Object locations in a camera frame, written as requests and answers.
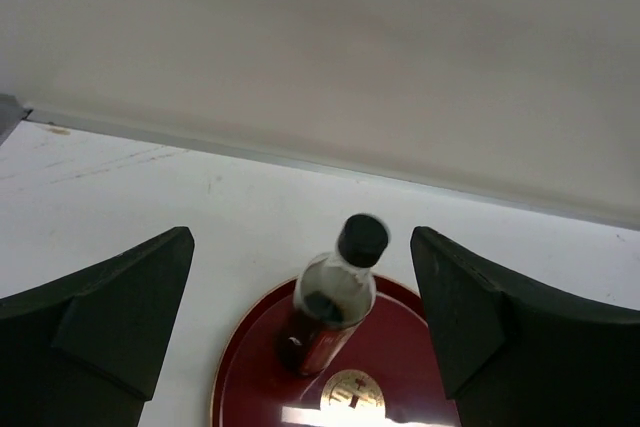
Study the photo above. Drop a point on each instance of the red round lacquer tray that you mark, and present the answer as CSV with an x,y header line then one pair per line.
x,y
385,375

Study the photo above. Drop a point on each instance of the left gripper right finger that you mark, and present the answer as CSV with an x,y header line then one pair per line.
x,y
513,351

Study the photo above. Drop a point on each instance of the clear bottle black cap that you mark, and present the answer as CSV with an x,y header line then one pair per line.
x,y
332,297

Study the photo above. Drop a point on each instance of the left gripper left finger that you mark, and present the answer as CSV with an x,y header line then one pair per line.
x,y
87,349

